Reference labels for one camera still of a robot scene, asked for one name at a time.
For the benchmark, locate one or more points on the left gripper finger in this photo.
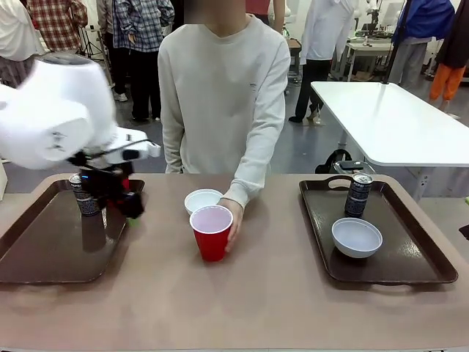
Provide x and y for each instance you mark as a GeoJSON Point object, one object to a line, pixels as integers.
{"type": "Point", "coordinates": [133, 207]}
{"type": "Point", "coordinates": [103, 216]}

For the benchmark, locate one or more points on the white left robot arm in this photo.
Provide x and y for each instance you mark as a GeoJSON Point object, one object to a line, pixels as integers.
{"type": "Point", "coordinates": [55, 110]}

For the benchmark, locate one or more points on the person's left forearm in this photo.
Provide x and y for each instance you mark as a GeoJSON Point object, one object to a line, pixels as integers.
{"type": "Point", "coordinates": [249, 176]}

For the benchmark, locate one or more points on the black pole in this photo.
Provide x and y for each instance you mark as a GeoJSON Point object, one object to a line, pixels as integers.
{"type": "Point", "coordinates": [394, 47]}

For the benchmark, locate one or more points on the person in orange trousers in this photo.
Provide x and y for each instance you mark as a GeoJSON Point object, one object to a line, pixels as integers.
{"type": "Point", "coordinates": [447, 80]}

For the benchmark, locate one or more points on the person in white shirt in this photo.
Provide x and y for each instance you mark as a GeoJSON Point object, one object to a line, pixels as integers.
{"type": "Point", "coordinates": [14, 29]}

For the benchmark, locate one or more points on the black tripod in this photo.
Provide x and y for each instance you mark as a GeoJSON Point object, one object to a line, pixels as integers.
{"type": "Point", "coordinates": [91, 44]}

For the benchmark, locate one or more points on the person in cream clothes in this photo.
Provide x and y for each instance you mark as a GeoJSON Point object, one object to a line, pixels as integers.
{"type": "Point", "coordinates": [220, 91]}

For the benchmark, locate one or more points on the person in blue plaid shirt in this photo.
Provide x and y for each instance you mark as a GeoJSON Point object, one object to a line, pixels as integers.
{"type": "Point", "coordinates": [139, 22]}

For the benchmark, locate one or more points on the person's left hand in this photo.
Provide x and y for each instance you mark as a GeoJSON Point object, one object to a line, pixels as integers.
{"type": "Point", "coordinates": [237, 220]}

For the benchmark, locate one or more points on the cream white bowl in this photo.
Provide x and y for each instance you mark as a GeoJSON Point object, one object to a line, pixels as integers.
{"type": "Point", "coordinates": [201, 198]}

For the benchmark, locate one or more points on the person in white coat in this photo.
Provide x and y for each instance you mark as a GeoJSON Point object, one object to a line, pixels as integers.
{"type": "Point", "coordinates": [322, 33]}

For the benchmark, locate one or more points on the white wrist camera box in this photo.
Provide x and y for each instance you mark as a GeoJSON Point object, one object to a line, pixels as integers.
{"type": "Point", "coordinates": [139, 150]}

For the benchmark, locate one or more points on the white background table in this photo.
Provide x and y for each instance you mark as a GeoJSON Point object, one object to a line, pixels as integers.
{"type": "Point", "coordinates": [395, 121]}

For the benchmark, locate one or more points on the person in red plaid shirt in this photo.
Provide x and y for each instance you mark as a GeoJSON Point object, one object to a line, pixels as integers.
{"type": "Point", "coordinates": [58, 22]}

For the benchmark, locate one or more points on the black soda can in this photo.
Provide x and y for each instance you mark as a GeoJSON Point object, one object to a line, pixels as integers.
{"type": "Point", "coordinates": [87, 207]}
{"type": "Point", "coordinates": [357, 201]}

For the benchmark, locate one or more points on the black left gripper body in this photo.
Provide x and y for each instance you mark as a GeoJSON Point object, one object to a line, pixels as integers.
{"type": "Point", "coordinates": [106, 181]}

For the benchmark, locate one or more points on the person's right forearm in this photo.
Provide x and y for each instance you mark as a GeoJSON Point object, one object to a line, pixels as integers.
{"type": "Point", "coordinates": [172, 154]}

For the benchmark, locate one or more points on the white background desk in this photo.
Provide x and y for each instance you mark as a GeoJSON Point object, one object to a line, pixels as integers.
{"type": "Point", "coordinates": [366, 47]}

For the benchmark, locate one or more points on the red plastic cup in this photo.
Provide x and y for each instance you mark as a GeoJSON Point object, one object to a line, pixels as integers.
{"type": "Point", "coordinates": [210, 245]}

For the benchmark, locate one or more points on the person in blue jacket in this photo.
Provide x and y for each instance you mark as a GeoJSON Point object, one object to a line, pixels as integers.
{"type": "Point", "coordinates": [421, 22]}

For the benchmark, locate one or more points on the brown plastic tray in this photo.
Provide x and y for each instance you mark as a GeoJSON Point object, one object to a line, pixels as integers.
{"type": "Point", "coordinates": [403, 256]}
{"type": "Point", "coordinates": [44, 249]}

